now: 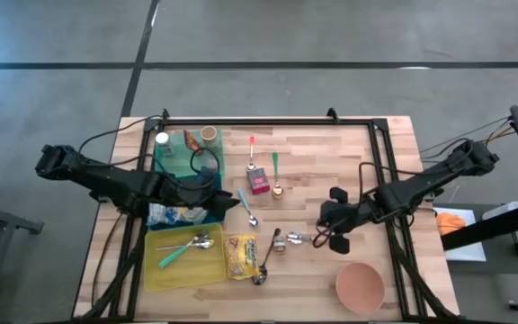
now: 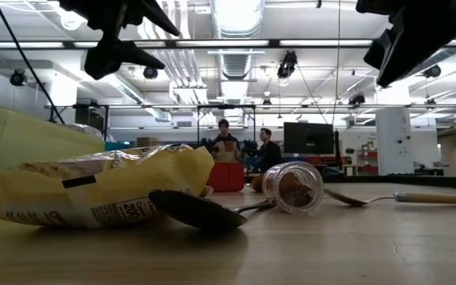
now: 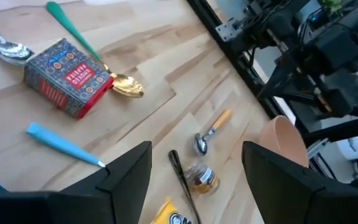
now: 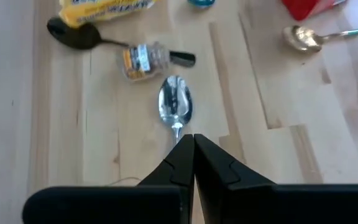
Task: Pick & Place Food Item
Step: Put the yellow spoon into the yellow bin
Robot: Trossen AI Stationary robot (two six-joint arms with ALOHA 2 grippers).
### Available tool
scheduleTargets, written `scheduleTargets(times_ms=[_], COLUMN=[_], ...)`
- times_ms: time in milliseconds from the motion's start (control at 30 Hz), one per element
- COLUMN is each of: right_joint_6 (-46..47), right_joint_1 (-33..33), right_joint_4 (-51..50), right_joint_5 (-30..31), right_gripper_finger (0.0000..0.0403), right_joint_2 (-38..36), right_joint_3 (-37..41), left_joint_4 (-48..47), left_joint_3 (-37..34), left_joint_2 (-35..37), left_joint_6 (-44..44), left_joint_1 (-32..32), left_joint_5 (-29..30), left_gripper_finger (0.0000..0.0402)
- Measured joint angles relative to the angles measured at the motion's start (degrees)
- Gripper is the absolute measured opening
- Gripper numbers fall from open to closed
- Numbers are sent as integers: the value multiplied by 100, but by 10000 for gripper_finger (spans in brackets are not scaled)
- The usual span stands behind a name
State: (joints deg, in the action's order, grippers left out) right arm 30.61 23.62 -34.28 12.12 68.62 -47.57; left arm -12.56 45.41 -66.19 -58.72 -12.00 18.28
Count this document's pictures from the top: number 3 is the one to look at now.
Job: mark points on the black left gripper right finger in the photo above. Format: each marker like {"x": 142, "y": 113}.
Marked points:
{"x": 291, "y": 202}

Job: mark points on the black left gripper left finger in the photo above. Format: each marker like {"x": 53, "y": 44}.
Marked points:
{"x": 104, "y": 202}

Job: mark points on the yellow Maruchan ramen bag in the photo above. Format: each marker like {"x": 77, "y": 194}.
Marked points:
{"x": 166, "y": 214}

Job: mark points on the small glass spice jar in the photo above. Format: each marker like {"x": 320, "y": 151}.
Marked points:
{"x": 202, "y": 179}

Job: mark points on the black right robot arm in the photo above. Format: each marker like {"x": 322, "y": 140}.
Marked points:
{"x": 331, "y": 49}

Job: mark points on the smoked paprika tin red lid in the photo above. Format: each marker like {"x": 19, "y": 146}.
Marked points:
{"x": 67, "y": 77}

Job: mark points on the black rig frame strut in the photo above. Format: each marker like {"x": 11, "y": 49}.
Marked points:
{"x": 353, "y": 124}

